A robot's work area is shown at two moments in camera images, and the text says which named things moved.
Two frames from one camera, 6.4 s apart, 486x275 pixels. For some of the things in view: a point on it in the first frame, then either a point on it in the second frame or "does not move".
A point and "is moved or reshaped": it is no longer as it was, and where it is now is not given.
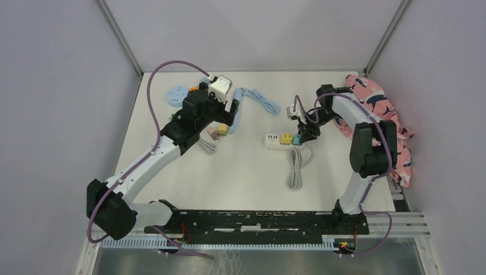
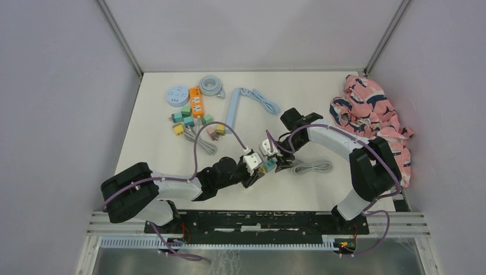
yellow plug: (222, 129) does not move
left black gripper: (224, 116) → (251, 179)
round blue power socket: (176, 95) does not move
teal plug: (296, 140) is moved or reshaped
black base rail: (208, 226) does not move
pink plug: (212, 133) does not move
